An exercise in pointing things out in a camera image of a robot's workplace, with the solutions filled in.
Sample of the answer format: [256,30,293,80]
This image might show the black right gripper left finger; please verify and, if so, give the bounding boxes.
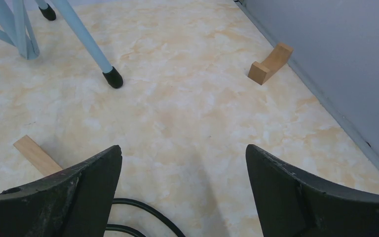
[0,145,122,237]

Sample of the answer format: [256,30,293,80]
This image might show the flat wooden plank block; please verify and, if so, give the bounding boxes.
[13,135,63,177]

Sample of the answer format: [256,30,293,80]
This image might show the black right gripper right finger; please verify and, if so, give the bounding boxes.
[245,144,379,237]

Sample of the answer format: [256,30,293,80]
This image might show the light blue tripod stand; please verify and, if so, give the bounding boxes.
[0,0,124,89]

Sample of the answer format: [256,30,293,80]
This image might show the black ethernet cable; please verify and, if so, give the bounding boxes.
[105,198,186,237]

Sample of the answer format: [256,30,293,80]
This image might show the curved wooden block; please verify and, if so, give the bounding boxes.
[248,42,294,85]

